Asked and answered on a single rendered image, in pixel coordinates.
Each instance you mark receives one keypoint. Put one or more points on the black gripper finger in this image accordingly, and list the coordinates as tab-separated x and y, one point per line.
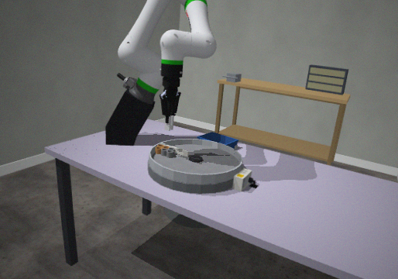
166	108
174	105

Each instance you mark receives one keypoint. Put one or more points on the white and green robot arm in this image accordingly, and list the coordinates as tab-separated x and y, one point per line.
175	45

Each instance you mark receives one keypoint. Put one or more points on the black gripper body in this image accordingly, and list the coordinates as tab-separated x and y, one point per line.
170	85

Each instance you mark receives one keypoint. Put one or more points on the grey round turning table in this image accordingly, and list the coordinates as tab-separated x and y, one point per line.
199	166

